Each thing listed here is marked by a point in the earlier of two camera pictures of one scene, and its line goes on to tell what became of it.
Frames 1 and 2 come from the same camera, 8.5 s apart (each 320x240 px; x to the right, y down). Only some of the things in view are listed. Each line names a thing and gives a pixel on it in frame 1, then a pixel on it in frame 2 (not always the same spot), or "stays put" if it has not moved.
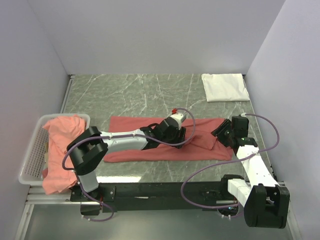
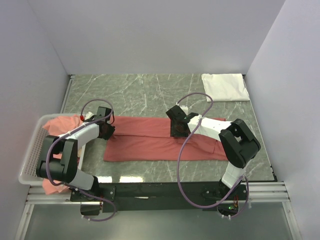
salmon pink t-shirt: [60, 130] stays put
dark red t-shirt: [200, 144] stays put
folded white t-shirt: [225, 87] stays put
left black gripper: [180, 138] -> [107, 130]
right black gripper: [222, 132] -> [178, 128]
